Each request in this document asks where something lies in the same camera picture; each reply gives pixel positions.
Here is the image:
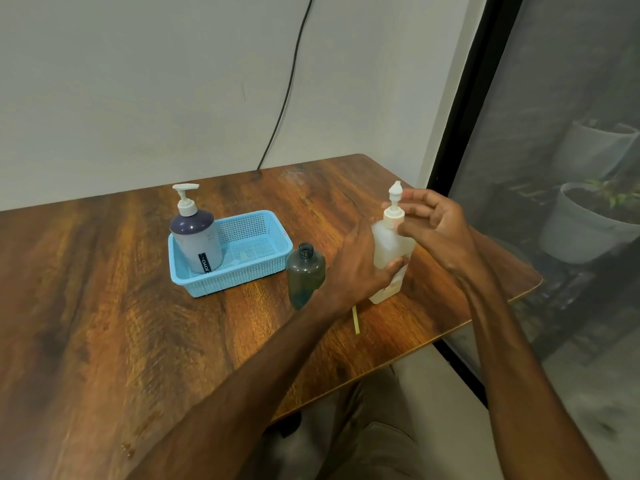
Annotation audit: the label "person's left hand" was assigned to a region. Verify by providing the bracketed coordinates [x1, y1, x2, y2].
[319, 219, 409, 315]

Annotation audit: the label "white pump head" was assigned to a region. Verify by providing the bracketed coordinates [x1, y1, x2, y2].
[383, 180, 406, 229]

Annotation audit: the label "green plant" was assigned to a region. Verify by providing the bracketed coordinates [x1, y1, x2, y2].
[585, 177, 640, 211]

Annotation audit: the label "person's right forearm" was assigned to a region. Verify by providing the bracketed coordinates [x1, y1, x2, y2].
[455, 229, 609, 480]

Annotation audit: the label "small purple and white bottle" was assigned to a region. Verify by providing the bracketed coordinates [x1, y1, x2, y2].
[169, 183, 224, 274]

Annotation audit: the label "small dark green bottle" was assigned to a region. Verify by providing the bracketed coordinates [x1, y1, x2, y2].
[286, 243, 327, 311]

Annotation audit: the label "white plant pot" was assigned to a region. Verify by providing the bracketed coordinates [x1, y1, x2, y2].
[552, 119, 640, 183]
[539, 182, 640, 265]

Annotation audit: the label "person's left forearm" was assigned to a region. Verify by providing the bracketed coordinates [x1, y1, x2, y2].
[127, 294, 346, 480]

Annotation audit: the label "large translucent bottle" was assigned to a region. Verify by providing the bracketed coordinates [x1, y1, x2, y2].
[369, 219, 417, 305]

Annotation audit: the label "blue plastic basket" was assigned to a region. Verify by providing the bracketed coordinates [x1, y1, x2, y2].
[167, 210, 294, 299]

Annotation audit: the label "black cable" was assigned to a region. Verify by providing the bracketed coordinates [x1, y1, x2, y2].
[257, 0, 316, 171]

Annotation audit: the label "person's right hand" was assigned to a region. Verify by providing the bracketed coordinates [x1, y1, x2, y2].
[382, 188, 481, 281]

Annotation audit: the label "person's beige trousers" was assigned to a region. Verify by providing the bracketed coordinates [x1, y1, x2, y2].
[249, 344, 491, 480]

